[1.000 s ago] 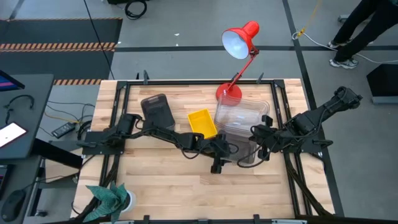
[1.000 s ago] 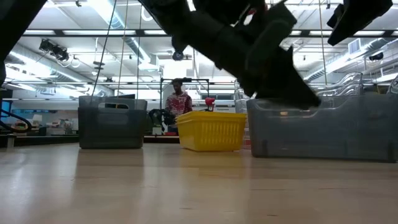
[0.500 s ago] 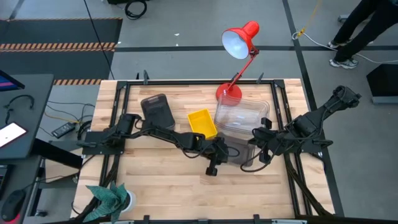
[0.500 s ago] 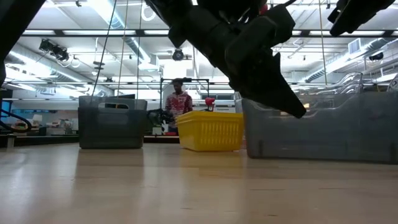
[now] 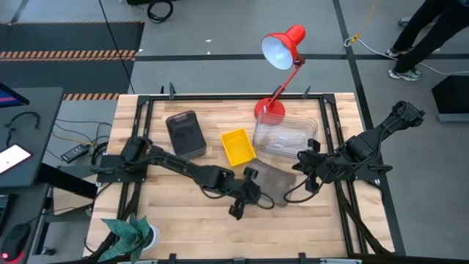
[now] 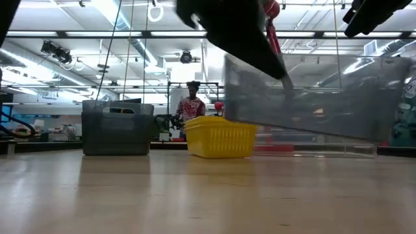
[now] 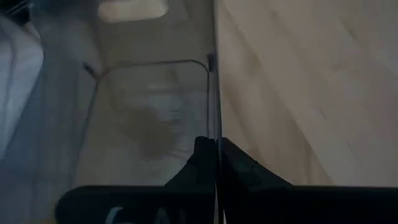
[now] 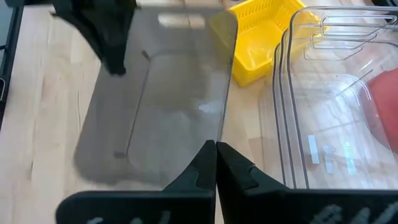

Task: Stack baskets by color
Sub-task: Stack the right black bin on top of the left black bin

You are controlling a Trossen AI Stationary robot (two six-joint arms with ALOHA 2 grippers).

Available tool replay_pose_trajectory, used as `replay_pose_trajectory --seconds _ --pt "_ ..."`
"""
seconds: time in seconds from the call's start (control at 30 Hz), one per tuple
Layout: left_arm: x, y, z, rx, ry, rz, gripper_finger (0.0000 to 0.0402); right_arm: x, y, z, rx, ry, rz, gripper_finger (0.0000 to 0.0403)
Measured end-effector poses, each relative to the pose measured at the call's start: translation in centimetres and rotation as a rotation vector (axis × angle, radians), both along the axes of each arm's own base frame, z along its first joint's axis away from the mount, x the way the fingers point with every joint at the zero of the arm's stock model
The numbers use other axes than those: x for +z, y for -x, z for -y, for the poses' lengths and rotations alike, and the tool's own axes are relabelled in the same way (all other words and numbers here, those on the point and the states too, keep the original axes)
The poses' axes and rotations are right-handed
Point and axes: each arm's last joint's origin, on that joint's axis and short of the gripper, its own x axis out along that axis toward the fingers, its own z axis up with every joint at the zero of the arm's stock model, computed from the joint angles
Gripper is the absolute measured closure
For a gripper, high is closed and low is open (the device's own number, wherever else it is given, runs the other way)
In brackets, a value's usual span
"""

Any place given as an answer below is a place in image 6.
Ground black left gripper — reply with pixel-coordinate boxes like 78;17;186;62
175;0;288;81

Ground grey translucent plastic basket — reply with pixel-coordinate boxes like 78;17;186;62
81;99;155;157
223;53;413;143

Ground small yellow plastic basket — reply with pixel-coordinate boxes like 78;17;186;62
184;116;257;131

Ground large yellow plastic basket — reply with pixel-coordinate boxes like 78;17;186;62
185;122;258;159

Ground white ceiling vent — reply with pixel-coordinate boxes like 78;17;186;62
363;39;378;57

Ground red jointed stand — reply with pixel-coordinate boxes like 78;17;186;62
263;0;296;98

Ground red round lamp head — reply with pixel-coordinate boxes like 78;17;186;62
213;101;226;117

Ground person in striped shirt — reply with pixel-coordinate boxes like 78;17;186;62
175;80;207;141

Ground teal cartoon figure poster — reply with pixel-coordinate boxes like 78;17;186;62
389;76;416;148

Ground black ceiling track lights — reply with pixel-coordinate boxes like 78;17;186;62
40;40;74;65

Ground black curved bar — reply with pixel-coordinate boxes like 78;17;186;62
0;110;37;139

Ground black round ceiling camera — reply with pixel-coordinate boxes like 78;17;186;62
179;49;194;64

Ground black metal frame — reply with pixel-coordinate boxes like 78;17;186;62
166;80;225;115

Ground white hanging ring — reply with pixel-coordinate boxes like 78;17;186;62
147;0;164;23

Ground silver ceiling air duct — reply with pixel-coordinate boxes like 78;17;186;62
97;0;160;68

